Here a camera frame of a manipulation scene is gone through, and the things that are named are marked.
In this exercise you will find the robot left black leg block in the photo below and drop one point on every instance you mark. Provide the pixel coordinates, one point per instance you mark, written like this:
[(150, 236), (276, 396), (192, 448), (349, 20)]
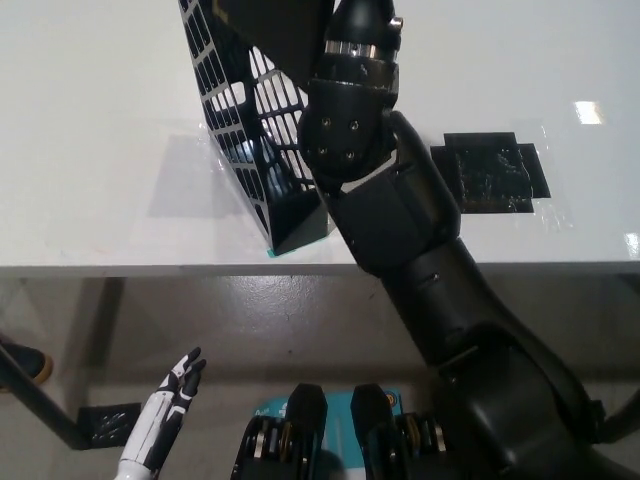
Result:
[(307, 412)]

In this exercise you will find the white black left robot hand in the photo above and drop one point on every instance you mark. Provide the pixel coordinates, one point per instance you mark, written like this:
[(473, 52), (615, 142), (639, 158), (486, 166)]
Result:
[(167, 400)]

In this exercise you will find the black metal frame leg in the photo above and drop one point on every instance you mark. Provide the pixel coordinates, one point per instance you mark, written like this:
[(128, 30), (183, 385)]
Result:
[(45, 400), (625, 425)]

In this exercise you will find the teal tape piece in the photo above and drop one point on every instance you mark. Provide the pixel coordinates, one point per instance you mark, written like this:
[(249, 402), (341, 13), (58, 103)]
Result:
[(272, 254)]

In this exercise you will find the black mesh file shelf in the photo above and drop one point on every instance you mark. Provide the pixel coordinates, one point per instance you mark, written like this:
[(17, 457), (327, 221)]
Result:
[(295, 225)]

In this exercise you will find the black notebook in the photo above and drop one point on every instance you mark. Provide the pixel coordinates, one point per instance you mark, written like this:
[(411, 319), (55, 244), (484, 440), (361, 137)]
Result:
[(270, 30)]

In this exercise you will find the black tape patch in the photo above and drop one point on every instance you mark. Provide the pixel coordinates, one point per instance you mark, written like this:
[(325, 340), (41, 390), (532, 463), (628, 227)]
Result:
[(490, 175)]

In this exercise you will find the robot black leg block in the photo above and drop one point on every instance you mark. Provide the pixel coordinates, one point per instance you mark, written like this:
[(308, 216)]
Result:
[(372, 412), (307, 412)]

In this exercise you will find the clear tape film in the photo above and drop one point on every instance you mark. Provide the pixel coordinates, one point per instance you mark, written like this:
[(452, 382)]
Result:
[(555, 220)]

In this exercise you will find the robot right black leg block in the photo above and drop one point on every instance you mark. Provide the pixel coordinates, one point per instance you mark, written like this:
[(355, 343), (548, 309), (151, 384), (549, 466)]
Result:
[(372, 412)]

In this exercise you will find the black perforated foot plate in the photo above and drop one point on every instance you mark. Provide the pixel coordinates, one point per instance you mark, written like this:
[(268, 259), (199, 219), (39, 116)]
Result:
[(599, 417), (107, 422)]

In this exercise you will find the black shoe tan sole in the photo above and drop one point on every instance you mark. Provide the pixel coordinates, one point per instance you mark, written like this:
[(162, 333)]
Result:
[(25, 360)]

